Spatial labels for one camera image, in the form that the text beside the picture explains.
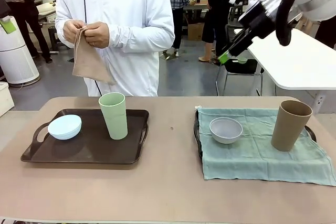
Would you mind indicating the bystander in dark trousers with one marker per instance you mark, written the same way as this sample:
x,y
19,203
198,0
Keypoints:
x,y
326,33

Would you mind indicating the white storage box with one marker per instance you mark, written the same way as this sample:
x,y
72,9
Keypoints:
x,y
5,98

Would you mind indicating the bystander in black clothes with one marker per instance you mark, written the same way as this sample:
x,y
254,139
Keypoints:
x,y
218,6

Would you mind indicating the light blue bowl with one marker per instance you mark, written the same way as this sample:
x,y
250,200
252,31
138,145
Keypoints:
x,y
65,129

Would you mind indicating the tall brown cup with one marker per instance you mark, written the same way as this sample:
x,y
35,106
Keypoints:
x,y
287,132

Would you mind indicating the white side table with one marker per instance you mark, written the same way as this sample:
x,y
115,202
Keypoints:
x,y
296,61

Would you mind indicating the grey bowl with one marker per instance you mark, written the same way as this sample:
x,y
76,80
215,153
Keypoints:
x,y
225,130

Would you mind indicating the brown serving tray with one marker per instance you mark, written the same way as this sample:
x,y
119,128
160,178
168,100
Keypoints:
x,y
92,150

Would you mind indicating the white air purifier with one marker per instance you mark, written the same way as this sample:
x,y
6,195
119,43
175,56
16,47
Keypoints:
x,y
18,58

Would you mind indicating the person's right forearm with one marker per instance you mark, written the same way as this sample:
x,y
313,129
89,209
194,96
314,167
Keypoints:
x,y
61,24

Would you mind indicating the black chair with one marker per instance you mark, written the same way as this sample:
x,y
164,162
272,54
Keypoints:
x,y
241,68

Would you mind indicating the beige cloth mat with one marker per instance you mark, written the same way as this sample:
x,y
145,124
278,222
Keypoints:
x,y
86,64

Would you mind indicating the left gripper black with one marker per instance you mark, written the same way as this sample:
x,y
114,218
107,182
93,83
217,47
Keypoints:
x,y
4,6

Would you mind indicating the black serving tray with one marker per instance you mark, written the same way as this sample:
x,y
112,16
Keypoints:
x,y
195,132

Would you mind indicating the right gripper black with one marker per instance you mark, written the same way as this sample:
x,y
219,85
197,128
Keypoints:
x,y
258,22

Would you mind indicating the person's right hand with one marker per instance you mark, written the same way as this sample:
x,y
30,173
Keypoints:
x,y
70,32

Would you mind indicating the bystander holding tablet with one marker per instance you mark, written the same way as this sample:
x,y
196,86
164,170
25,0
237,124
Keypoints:
x,y
29,19

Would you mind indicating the person in white jacket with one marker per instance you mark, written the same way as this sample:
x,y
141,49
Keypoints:
x,y
131,11

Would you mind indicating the person's left forearm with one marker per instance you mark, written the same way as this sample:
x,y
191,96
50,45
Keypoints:
x,y
141,37

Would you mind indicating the person's left hand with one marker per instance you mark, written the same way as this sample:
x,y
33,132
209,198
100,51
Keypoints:
x,y
98,36

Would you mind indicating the teal cloth mat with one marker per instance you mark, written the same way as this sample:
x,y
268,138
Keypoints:
x,y
249,161

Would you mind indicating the cardboard box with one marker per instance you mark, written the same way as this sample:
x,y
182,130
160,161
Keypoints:
x,y
195,32

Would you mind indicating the tall light green cup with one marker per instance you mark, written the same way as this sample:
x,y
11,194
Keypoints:
x,y
115,121

